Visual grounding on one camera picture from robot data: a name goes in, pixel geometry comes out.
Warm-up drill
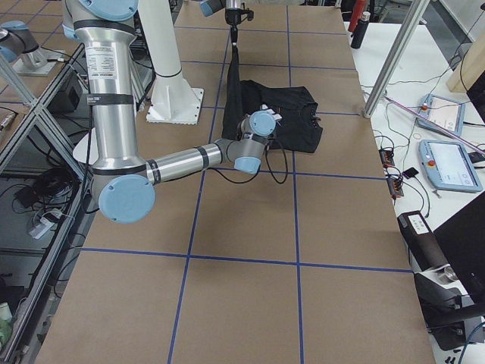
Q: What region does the black water bottle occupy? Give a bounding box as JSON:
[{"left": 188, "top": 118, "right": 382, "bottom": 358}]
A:
[{"left": 350, "top": 11, "right": 371, "bottom": 49}]

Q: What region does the small orange circuit board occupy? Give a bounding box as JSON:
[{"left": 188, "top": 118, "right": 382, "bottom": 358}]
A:
[{"left": 379, "top": 148, "right": 396, "bottom": 168}]

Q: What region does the aluminium table frame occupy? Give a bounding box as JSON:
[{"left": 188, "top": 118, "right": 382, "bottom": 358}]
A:
[{"left": 1, "top": 35, "right": 91, "bottom": 363}]

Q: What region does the red fire extinguisher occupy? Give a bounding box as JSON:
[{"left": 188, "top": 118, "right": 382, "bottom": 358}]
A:
[{"left": 348, "top": 0, "right": 368, "bottom": 33}]

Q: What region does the black box with label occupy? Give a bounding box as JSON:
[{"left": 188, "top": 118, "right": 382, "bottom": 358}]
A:
[{"left": 397, "top": 211, "right": 449, "bottom": 272}]

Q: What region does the black graphic t-shirt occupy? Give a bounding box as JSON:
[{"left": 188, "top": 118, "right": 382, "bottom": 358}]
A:
[{"left": 221, "top": 43, "right": 324, "bottom": 154}]

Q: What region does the black monitor stand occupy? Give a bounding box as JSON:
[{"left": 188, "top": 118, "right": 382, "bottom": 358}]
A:
[{"left": 414, "top": 194, "right": 484, "bottom": 350}]

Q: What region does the blue teach pendant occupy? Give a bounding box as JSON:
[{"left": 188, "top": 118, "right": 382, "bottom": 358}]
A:
[
  {"left": 418, "top": 140, "right": 483, "bottom": 193},
  {"left": 416, "top": 93, "right": 465, "bottom": 137}
]

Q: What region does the blue teach pendant far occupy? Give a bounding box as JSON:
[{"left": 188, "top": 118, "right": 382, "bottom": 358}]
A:
[{"left": 416, "top": 93, "right": 465, "bottom": 137}]

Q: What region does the blue teach pendant near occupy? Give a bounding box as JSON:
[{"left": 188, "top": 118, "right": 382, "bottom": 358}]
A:
[{"left": 418, "top": 140, "right": 483, "bottom": 193}]

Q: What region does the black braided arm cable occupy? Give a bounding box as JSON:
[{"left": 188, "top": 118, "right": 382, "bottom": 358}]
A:
[{"left": 206, "top": 140, "right": 289, "bottom": 185}]

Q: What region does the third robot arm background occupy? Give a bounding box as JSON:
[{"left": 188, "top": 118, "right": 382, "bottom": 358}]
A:
[{"left": 1, "top": 20, "right": 64, "bottom": 77}]

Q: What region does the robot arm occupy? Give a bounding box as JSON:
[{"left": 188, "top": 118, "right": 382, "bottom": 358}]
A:
[
  {"left": 199, "top": 0, "right": 254, "bottom": 46},
  {"left": 63, "top": 1, "right": 280, "bottom": 224}
]

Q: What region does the aluminium frame post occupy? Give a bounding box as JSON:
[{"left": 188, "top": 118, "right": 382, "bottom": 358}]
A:
[{"left": 362, "top": 0, "right": 430, "bottom": 118}]

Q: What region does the brown paper table cover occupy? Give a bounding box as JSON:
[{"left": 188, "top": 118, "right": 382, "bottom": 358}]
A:
[{"left": 36, "top": 6, "right": 434, "bottom": 363}]

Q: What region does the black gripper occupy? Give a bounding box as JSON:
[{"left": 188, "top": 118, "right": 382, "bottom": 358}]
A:
[{"left": 224, "top": 8, "right": 253, "bottom": 47}]

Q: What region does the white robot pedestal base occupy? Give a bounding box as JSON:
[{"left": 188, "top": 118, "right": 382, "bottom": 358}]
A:
[{"left": 138, "top": 0, "right": 204, "bottom": 125}]

